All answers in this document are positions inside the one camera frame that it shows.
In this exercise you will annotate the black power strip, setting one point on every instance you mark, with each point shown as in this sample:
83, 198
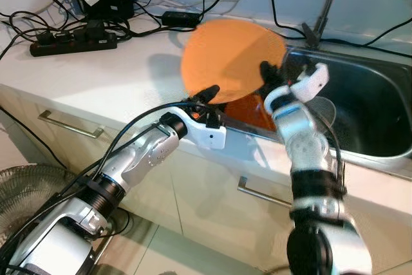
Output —
71, 44

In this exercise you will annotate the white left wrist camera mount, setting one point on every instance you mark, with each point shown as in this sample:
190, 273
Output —
209, 136

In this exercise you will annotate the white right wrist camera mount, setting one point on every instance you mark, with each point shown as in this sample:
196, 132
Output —
315, 82

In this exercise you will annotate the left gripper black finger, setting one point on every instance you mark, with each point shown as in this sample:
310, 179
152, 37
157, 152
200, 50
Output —
206, 94

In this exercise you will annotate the black power adapter brick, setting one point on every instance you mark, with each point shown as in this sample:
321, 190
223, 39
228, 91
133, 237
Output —
180, 19

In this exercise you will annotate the translucent grey bowl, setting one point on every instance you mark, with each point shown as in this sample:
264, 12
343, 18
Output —
327, 113

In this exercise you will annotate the slanted metal rod with clamp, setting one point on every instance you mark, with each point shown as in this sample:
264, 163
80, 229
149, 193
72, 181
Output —
322, 14

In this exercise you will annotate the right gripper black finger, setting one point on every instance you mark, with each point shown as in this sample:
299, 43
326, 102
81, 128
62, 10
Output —
270, 76

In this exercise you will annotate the orange plate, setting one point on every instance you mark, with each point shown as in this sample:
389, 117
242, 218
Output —
225, 56

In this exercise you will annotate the orange bowl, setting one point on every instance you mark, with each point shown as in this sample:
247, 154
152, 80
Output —
251, 115

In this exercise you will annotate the grey floor fan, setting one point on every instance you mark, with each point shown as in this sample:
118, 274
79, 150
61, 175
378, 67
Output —
26, 191

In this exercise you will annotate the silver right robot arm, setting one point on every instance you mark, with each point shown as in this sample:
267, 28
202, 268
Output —
306, 140

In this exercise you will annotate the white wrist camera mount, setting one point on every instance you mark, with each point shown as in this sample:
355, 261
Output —
315, 82
209, 136

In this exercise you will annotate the stainless steel sink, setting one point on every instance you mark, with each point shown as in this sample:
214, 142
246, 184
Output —
373, 101

